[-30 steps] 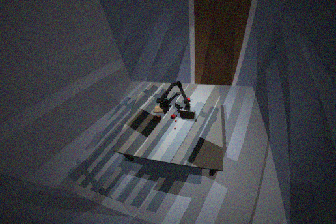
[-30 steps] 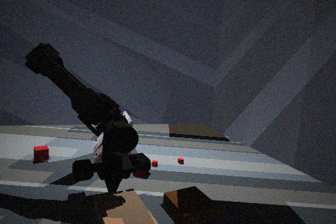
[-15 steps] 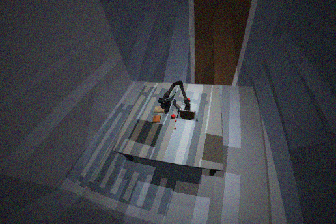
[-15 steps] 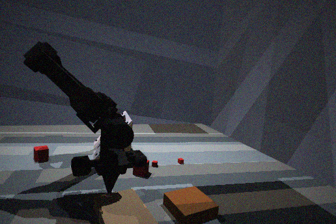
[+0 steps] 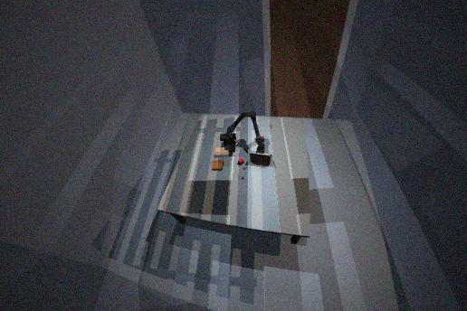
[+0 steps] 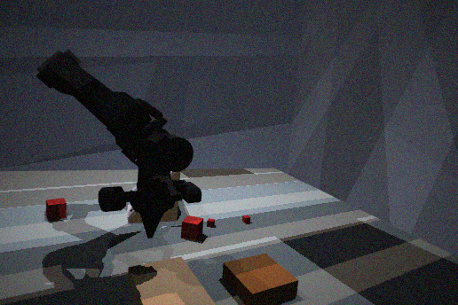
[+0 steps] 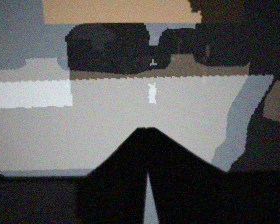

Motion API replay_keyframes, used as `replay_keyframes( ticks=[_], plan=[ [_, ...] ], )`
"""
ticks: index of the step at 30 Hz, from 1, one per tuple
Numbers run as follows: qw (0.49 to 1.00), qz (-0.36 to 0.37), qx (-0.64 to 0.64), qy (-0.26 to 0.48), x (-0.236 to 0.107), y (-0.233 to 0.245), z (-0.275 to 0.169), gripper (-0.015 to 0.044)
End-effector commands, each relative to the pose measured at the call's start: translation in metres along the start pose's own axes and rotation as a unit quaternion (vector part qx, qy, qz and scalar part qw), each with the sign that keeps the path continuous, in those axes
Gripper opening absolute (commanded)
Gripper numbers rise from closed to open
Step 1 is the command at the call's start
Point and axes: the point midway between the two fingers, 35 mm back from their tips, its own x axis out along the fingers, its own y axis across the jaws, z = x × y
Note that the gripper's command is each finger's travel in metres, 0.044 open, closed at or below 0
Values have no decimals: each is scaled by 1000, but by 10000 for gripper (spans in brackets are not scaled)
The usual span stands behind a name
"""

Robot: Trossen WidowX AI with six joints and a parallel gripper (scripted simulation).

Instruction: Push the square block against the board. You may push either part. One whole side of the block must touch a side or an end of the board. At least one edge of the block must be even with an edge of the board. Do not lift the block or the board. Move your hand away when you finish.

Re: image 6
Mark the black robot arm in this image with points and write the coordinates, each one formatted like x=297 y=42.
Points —
x=128 y=120

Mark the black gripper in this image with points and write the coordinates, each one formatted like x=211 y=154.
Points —
x=115 y=198

